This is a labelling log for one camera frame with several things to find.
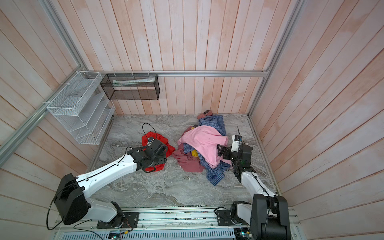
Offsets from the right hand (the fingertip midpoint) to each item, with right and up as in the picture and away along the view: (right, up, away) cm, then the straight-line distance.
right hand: (225, 145), depth 88 cm
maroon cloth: (-23, -10, 0) cm, 25 cm away
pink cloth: (-12, +3, -2) cm, 12 cm away
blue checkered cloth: (-5, -17, 0) cm, 18 cm away
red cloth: (-48, +5, +11) cm, 50 cm away
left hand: (-38, -8, -6) cm, 40 cm away
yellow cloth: (-18, -5, 0) cm, 19 cm away
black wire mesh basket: (-63, +40, +17) cm, 77 cm away
